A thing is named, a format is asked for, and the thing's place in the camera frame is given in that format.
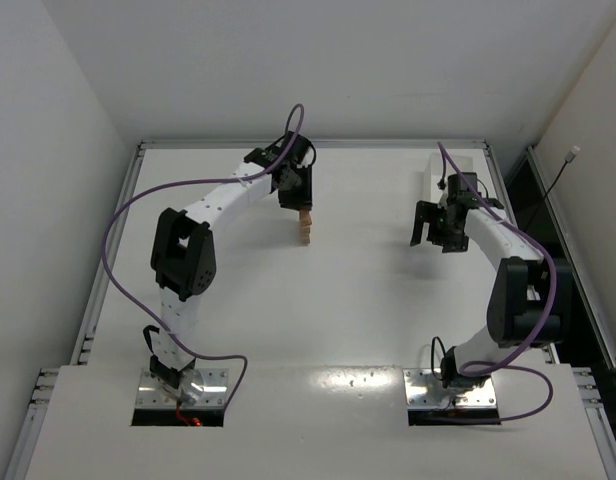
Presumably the white plastic box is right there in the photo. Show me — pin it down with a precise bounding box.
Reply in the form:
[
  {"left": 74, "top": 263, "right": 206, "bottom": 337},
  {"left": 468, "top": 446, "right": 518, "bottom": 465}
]
[{"left": 419, "top": 152, "right": 448, "bottom": 207}]

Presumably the wood block four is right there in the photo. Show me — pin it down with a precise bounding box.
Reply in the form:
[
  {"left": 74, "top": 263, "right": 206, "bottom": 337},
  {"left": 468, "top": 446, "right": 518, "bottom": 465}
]
[{"left": 299, "top": 209, "right": 312, "bottom": 222}]

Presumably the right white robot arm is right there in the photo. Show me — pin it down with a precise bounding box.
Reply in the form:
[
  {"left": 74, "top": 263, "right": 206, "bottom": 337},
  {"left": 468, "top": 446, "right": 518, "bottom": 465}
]
[{"left": 410, "top": 172, "right": 574, "bottom": 387}]

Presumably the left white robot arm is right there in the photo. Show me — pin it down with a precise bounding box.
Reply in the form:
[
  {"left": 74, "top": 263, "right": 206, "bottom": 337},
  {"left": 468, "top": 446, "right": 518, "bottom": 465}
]
[{"left": 144, "top": 132, "right": 316, "bottom": 391}]

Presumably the white front cover panel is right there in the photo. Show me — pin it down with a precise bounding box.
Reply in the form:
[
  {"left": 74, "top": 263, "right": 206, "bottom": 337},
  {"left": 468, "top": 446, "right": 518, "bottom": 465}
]
[{"left": 27, "top": 366, "right": 606, "bottom": 479}]

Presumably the black wall cable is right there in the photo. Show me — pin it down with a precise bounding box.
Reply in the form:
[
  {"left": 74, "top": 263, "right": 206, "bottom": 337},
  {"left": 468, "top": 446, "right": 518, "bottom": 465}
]
[{"left": 540, "top": 145, "right": 582, "bottom": 201}]

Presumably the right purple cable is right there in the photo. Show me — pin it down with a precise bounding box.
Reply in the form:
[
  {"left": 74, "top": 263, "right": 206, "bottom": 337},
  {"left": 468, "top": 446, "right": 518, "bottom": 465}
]
[{"left": 436, "top": 141, "right": 559, "bottom": 425}]

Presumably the purple cable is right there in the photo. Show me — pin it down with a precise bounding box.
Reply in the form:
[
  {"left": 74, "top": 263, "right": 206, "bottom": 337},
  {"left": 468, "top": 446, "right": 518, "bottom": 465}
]
[
  {"left": 436, "top": 141, "right": 559, "bottom": 425},
  {"left": 102, "top": 103, "right": 249, "bottom": 414}
]

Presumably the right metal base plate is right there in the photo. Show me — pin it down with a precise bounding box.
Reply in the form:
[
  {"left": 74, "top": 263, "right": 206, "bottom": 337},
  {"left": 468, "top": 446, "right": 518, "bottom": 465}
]
[{"left": 402, "top": 368, "right": 497, "bottom": 411}]

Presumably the metal base plate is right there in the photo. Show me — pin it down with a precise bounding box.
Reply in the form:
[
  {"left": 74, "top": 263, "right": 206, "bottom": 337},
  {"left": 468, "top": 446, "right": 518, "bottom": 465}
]
[
  {"left": 135, "top": 368, "right": 228, "bottom": 410},
  {"left": 402, "top": 368, "right": 497, "bottom": 411}
]

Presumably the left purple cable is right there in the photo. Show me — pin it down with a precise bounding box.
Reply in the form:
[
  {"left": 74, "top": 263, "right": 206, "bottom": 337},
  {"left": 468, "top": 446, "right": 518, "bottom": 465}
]
[{"left": 102, "top": 103, "right": 249, "bottom": 414}]

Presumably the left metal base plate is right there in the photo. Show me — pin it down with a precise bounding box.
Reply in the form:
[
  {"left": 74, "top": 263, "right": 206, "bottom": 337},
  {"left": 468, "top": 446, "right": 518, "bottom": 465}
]
[{"left": 135, "top": 368, "right": 228, "bottom": 410}]

